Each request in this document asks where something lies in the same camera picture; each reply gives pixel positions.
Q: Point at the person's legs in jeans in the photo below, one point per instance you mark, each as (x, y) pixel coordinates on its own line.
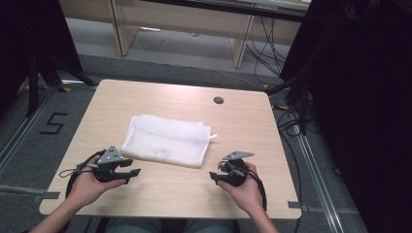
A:
(136, 226)

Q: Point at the black round table grommet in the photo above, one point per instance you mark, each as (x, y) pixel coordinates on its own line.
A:
(219, 100)

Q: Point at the black tripod stand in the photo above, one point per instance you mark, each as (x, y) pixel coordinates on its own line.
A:
(34, 84)

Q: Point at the metal floor rail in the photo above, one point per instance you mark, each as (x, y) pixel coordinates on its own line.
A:
(319, 181)
(22, 132)

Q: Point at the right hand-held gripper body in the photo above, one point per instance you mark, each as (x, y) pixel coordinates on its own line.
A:
(236, 171)

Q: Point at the black curtain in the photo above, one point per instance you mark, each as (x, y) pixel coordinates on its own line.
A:
(366, 113)
(29, 35)

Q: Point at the white towel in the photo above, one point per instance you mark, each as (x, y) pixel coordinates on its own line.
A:
(165, 140)

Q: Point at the grey tape strip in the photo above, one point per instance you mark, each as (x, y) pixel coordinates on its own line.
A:
(294, 205)
(47, 195)

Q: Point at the person's right hand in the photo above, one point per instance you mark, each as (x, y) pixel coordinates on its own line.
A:
(247, 194)

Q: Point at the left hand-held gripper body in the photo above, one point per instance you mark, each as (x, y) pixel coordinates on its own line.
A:
(108, 157)

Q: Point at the light wooden desk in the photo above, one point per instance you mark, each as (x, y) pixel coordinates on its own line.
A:
(184, 21)

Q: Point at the person's left hand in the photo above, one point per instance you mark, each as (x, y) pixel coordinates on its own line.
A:
(84, 187)

